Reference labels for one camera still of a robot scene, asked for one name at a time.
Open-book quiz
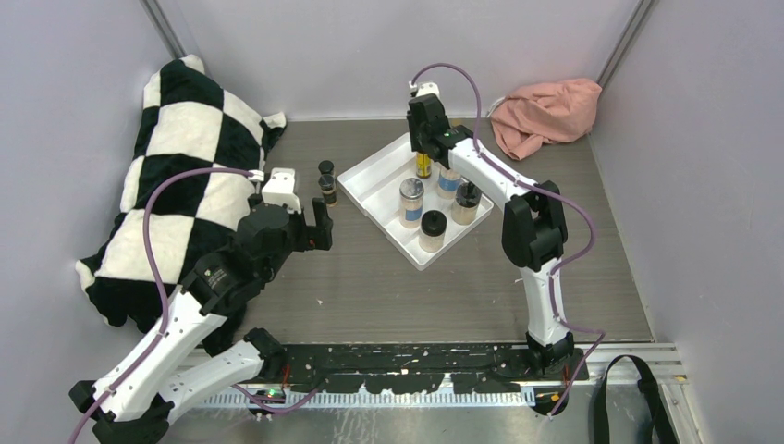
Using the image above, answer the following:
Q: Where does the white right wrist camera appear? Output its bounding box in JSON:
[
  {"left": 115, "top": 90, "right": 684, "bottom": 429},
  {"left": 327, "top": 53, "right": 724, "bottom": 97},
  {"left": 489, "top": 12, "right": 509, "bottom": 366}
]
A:
[{"left": 409, "top": 81, "right": 440, "bottom": 98}]

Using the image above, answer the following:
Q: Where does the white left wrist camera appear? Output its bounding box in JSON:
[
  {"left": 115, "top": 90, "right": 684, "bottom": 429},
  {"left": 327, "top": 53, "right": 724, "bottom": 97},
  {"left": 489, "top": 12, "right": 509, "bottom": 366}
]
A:
[{"left": 248, "top": 167, "right": 302, "bottom": 214}]

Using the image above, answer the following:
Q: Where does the yellow oil bottle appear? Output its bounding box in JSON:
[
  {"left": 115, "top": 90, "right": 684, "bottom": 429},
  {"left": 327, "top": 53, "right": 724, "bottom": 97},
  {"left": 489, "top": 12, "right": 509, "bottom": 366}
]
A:
[{"left": 415, "top": 153, "right": 432, "bottom": 179}]

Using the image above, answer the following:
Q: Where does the small dark bottle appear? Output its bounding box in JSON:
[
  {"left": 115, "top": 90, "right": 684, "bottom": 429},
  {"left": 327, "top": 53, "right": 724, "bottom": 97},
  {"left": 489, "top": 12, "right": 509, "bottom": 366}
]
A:
[
  {"left": 318, "top": 174, "right": 337, "bottom": 207},
  {"left": 318, "top": 160, "right": 335, "bottom": 178}
]

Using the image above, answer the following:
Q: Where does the silver lid jar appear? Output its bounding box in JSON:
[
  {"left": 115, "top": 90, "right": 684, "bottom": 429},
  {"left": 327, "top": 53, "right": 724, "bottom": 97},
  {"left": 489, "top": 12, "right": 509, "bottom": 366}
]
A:
[
  {"left": 436, "top": 166, "right": 461, "bottom": 200},
  {"left": 398, "top": 178, "right": 424, "bottom": 228}
]

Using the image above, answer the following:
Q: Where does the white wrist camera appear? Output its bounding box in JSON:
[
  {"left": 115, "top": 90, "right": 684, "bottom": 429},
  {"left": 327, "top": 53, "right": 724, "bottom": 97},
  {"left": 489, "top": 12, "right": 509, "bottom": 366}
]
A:
[
  {"left": 248, "top": 167, "right": 302, "bottom": 214},
  {"left": 409, "top": 81, "right": 440, "bottom": 98}
]

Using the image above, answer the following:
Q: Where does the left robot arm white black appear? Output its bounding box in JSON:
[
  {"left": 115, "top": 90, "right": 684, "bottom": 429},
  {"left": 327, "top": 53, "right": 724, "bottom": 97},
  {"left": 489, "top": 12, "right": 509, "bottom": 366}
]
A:
[{"left": 69, "top": 198, "right": 333, "bottom": 443}]

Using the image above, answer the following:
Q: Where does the white divided plastic tray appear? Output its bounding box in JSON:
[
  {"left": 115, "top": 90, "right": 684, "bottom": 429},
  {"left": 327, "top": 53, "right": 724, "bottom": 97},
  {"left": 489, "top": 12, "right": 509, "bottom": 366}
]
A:
[{"left": 337, "top": 133, "right": 494, "bottom": 271}]

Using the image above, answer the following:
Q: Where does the black white checkered blanket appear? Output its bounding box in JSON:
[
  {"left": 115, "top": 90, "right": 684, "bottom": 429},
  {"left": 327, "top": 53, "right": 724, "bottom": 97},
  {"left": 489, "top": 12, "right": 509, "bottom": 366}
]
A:
[{"left": 75, "top": 55, "right": 287, "bottom": 332}]

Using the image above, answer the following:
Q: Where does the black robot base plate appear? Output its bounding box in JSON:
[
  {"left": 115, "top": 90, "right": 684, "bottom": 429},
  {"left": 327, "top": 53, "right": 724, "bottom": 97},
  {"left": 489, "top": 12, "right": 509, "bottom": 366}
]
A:
[{"left": 253, "top": 342, "right": 588, "bottom": 395}]

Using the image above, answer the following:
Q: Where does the pink cloth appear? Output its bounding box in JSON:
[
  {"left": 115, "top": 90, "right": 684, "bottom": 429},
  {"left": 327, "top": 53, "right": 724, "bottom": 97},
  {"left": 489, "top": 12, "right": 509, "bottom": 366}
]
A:
[{"left": 490, "top": 78, "right": 603, "bottom": 160}]

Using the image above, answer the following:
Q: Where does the black strap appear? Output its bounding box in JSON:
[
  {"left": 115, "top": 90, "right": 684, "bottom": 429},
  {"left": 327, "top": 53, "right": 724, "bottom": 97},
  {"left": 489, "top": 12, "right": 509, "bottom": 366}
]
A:
[{"left": 591, "top": 355, "right": 680, "bottom": 444}]

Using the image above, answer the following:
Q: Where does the black cap jar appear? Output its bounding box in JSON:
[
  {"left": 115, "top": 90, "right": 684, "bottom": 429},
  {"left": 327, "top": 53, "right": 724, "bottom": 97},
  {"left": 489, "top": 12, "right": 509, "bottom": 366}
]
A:
[
  {"left": 419, "top": 210, "right": 447, "bottom": 253},
  {"left": 451, "top": 181, "right": 483, "bottom": 226}
]

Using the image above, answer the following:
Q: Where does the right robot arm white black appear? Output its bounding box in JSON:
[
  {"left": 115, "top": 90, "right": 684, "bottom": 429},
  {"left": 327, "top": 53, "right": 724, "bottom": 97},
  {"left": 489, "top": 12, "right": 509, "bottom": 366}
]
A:
[{"left": 407, "top": 93, "right": 574, "bottom": 380}]

